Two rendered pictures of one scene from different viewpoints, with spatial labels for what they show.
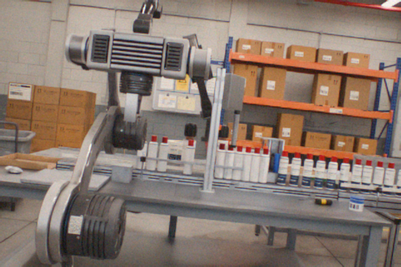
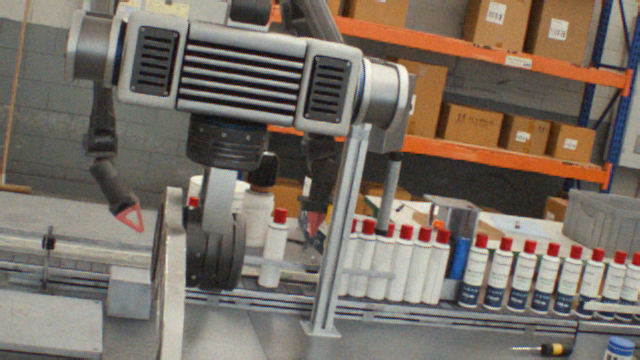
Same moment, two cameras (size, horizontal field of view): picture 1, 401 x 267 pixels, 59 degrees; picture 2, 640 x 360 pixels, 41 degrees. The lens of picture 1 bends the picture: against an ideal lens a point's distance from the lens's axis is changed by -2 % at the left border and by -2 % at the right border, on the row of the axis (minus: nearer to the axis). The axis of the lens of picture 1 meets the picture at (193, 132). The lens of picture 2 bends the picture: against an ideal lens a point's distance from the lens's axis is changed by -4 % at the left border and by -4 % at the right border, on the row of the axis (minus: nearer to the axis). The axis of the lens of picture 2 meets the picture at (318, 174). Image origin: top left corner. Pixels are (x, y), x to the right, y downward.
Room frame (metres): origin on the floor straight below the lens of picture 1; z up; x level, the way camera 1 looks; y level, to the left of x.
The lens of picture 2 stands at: (-0.04, 0.46, 1.56)
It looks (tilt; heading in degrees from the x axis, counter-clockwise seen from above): 10 degrees down; 346
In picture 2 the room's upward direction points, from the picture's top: 11 degrees clockwise
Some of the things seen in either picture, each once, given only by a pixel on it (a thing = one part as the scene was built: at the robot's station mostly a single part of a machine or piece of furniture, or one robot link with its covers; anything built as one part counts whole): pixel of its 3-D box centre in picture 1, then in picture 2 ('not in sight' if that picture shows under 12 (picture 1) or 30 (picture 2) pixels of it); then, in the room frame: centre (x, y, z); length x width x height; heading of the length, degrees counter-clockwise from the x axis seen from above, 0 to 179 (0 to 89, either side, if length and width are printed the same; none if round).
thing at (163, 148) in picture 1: (163, 154); not in sight; (2.10, 0.16, 0.98); 0.05 x 0.05 x 0.20
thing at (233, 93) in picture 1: (229, 92); (380, 109); (2.01, -0.17, 1.38); 0.17 x 0.10 x 0.19; 146
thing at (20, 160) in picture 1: (31, 161); not in sight; (2.08, 0.93, 0.85); 0.30 x 0.26 x 0.04; 91
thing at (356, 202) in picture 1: (356, 203); (618, 353); (1.86, -0.90, 0.87); 0.07 x 0.07 x 0.07
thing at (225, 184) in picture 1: (198, 180); (292, 298); (2.10, -0.06, 0.85); 1.65 x 0.11 x 0.05; 91
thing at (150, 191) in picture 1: (177, 177); (232, 281); (2.29, 0.07, 0.82); 2.10 x 1.31 x 0.02; 91
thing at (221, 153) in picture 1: (220, 160); (343, 256); (2.10, -0.17, 0.98); 0.05 x 0.05 x 0.20
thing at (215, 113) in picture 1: (213, 130); (345, 197); (1.95, -0.11, 1.16); 0.04 x 0.04 x 0.67; 1
